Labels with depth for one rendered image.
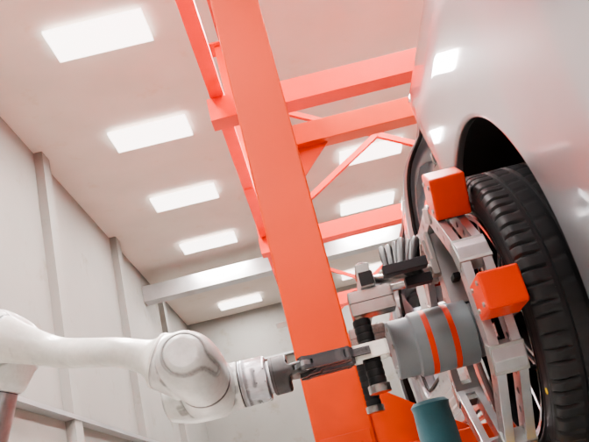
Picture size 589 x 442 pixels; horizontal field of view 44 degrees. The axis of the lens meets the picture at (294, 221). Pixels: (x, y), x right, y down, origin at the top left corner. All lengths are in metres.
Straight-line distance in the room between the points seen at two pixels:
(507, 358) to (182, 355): 0.58
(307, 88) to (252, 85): 2.90
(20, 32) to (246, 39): 7.17
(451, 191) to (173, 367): 0.66
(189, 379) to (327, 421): 0.85
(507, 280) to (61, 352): 0.86
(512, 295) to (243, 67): 1.40
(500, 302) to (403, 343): 0.33
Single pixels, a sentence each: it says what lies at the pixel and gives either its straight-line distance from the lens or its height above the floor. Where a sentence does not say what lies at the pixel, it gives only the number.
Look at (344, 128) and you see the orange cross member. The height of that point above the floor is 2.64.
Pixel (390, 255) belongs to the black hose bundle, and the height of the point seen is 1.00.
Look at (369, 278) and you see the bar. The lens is 1.46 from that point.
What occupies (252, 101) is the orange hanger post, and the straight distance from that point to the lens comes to 2.39.
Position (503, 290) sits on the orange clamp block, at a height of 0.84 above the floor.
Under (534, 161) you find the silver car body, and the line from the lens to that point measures 1.38.
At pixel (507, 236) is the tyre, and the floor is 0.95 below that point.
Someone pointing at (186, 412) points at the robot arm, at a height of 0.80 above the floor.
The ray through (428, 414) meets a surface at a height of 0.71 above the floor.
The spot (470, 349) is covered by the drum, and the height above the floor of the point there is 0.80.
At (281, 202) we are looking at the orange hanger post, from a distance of 2.22.
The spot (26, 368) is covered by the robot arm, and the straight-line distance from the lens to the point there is 1.82.
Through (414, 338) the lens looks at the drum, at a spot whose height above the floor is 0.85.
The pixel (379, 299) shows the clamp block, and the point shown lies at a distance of 1.47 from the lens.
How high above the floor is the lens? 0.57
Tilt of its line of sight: 21 degrees up
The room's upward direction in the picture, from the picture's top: 14 degrees counter-clockwise
